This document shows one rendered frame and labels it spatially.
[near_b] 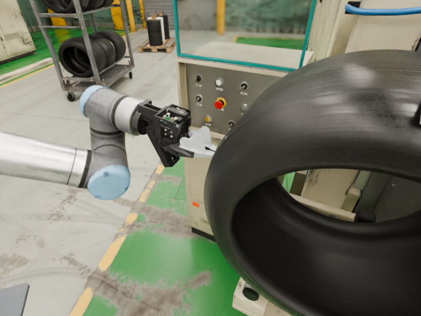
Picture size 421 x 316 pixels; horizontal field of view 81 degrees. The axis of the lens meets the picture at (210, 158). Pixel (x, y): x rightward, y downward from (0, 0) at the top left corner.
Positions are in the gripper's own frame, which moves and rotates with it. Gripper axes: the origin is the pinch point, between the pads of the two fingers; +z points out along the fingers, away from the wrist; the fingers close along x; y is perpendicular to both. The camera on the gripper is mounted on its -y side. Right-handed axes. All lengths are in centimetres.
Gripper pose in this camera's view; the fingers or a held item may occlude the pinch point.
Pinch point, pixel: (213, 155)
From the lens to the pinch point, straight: 56.8
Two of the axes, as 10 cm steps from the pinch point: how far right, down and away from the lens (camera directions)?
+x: 4.4, -5.4, 7.2
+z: 8.9, 3.6, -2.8
